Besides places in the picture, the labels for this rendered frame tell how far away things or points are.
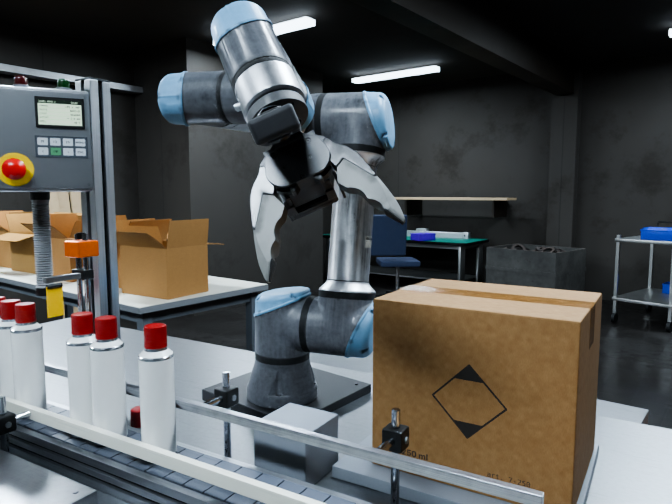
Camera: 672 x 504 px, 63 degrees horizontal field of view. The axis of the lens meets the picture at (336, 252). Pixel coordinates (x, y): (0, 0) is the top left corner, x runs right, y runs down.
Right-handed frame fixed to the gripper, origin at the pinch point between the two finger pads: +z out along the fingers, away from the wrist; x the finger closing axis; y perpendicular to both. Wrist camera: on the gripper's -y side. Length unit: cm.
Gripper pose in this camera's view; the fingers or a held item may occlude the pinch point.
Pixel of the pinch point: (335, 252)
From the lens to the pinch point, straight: 55.3
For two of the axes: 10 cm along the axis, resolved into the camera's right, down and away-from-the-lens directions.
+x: -9.1, 4.0, 0.2
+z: 3.7, 8.5, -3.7
